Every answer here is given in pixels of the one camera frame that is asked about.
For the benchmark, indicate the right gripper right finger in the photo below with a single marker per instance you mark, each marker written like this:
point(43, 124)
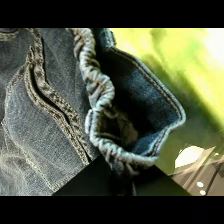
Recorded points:
point(160, 185)

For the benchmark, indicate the dark blue jeans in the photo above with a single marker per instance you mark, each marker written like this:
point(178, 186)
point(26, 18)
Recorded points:
point(50, 110)

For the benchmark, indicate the silver frame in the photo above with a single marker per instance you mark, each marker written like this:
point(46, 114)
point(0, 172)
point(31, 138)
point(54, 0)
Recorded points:
point(195, 176)

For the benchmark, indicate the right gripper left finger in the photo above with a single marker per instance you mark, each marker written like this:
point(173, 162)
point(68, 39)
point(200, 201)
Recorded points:
point(90, 181)

